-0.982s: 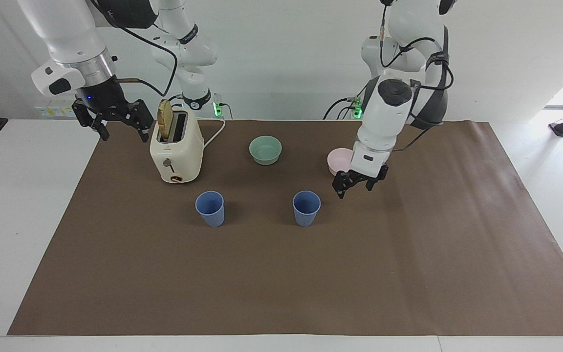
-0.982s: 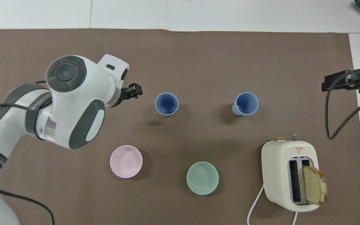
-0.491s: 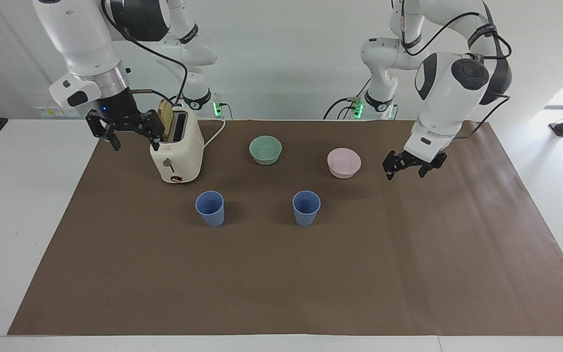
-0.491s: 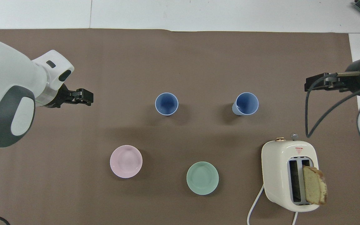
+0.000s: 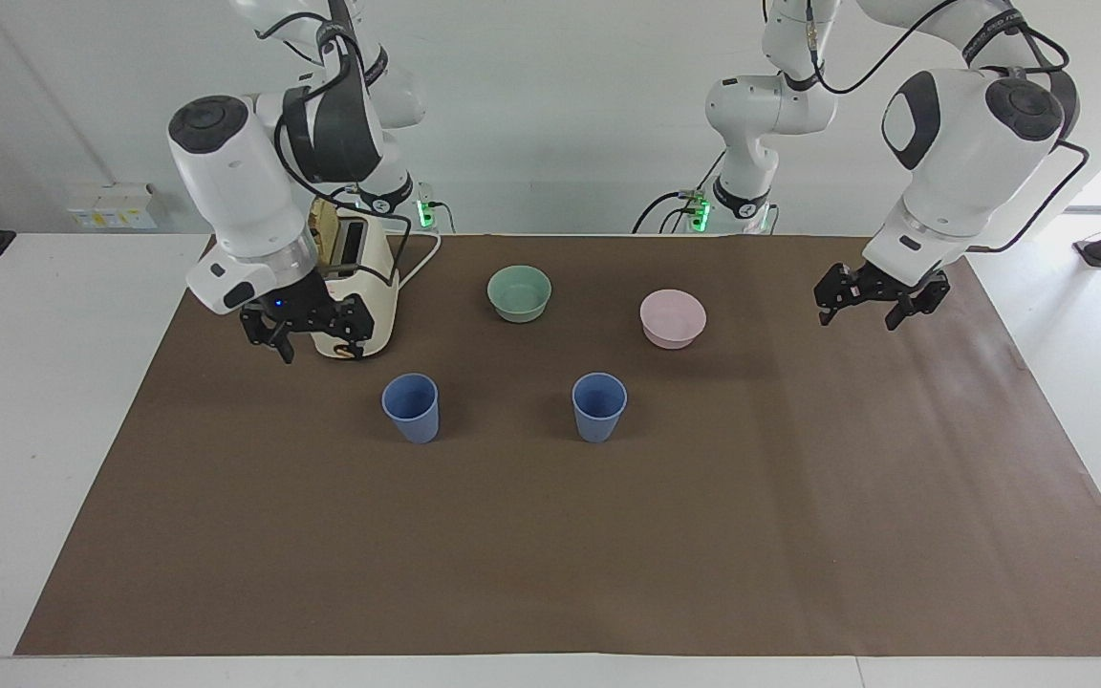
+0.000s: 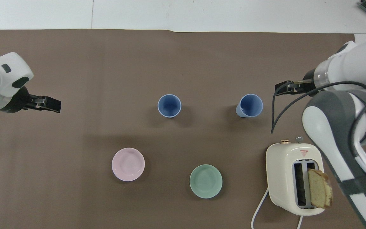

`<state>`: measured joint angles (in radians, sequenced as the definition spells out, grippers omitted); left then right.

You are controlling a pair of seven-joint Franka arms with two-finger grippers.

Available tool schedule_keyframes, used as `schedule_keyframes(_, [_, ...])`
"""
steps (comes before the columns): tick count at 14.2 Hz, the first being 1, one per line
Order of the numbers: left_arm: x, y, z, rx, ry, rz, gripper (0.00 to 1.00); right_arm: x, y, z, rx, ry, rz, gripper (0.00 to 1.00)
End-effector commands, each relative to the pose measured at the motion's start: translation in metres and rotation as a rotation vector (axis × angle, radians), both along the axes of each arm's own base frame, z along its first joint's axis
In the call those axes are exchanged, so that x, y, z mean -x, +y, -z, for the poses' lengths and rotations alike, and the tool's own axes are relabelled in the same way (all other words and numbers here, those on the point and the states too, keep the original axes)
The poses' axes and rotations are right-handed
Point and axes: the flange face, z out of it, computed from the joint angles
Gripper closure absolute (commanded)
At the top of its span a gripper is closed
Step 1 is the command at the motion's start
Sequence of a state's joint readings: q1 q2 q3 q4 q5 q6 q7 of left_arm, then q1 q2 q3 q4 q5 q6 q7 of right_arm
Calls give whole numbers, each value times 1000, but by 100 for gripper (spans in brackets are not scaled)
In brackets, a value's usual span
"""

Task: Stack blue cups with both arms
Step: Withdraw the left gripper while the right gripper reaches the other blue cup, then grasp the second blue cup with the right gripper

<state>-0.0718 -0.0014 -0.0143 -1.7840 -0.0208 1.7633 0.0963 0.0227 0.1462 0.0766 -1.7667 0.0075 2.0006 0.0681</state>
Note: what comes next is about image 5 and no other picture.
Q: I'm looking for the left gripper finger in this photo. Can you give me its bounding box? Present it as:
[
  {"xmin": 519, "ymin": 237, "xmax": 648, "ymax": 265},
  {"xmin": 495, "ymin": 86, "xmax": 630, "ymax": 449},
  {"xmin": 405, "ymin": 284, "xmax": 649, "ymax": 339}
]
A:
[
  {"xmin": 884, "ymin": 270, "xmax": 952, "ymax": 333},
  {"xmin": 813, "ymin": 263, "xmax": 861, "ymax": 329}
]

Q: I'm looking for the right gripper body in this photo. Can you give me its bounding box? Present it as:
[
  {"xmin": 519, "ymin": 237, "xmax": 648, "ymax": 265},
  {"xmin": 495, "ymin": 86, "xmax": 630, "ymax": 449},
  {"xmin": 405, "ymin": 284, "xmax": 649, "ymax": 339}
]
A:
[{"xmin": 254, "ymin": 268, "xmax": 349, "ymax": 334}]

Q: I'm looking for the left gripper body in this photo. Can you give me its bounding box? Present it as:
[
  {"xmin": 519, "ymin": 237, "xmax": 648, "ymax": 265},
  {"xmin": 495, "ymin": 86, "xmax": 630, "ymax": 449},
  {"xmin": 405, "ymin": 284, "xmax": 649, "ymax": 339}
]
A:
[{"xmin": 850, "ymin": 264, "xmax": 936, "ymax": 306}]

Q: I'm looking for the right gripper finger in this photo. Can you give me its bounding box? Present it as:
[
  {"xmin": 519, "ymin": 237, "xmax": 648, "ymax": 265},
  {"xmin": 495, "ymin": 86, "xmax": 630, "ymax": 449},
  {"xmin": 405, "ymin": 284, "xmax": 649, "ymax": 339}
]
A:
[
  {"xmin": 321, "ymin": 294, "xmax": 378, "ymax": 348},
  {"xmin": 240, "ymin": 306, "xmax": 296, "ymax": 365}
]

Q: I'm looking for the cream toaster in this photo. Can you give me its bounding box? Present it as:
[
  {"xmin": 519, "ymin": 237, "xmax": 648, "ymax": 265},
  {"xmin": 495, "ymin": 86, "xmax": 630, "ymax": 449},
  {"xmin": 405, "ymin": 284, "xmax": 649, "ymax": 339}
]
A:
[{"xmin": 307, "ymin": 196, "xmax": 402, "ymax": 362}]

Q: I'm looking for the blue cup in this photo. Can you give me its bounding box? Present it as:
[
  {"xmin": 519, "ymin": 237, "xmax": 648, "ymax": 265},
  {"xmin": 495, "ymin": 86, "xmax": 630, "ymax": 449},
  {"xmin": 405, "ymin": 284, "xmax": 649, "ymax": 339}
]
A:
[
  {"xmin": 380, "ymin": 373, "xmax": 441, "ymax": 444},
  {"xmin": 572, "ymin": 372, "xmax": 629, "ymax": 444}
]

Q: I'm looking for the pink bowl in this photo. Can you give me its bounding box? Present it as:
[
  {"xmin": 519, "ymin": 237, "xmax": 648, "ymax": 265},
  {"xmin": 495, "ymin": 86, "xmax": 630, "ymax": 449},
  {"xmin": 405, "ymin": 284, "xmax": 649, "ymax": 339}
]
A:
[{"xmin": 639, "ymin": 289, "xmax": 708, "ymax": 351}]

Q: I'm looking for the green bowl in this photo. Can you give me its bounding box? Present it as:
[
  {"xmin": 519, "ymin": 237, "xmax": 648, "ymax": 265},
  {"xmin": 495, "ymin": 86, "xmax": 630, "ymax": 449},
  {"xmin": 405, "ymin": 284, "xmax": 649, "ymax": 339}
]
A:
[{"xmin": 486, "ymin": 265, "xmax": 553, "ymax": 324}]

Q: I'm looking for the white toaster cable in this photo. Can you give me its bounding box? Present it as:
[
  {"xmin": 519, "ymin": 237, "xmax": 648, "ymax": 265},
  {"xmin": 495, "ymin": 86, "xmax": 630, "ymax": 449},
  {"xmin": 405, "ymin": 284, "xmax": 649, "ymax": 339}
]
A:
[{"xmin": 396, "ymin": 230, "xmax": 443, "ymax": 290}]

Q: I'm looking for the black cable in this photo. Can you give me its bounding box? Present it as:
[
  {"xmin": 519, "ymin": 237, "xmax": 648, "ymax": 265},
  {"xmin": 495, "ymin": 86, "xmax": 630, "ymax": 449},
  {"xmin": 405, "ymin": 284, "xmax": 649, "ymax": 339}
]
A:
[
  {"xmin": 802, "ymin": 0, "xmax": 1090, "ymax": 256},
  {"xmin": 254, "ymin": 8, "xmax": 415, "ymax": 288},
  {"xmin": 633, "ymin": 148, "xmax": 729, "ymax": 236}
]

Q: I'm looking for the white wall socket box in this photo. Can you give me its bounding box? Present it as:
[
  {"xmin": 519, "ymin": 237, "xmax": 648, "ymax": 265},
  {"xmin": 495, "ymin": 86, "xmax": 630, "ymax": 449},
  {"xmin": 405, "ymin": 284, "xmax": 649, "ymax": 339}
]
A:
[{"xmin": 67, "ymin": 183, "xmax": 159, "ymax": 231}]

